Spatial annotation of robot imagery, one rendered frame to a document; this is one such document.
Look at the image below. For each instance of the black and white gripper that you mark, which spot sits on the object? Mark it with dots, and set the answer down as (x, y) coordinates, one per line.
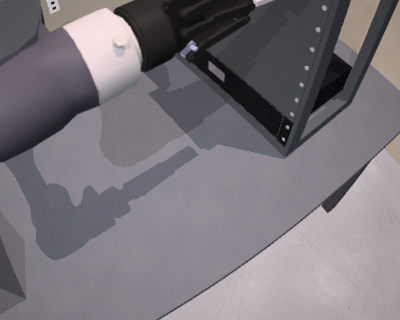
(156, 35)

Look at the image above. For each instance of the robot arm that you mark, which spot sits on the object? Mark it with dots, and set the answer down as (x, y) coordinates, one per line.
(47, 78)

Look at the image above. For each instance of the dark grey server rack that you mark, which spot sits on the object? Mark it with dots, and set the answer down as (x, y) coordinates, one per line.
(271, 70)

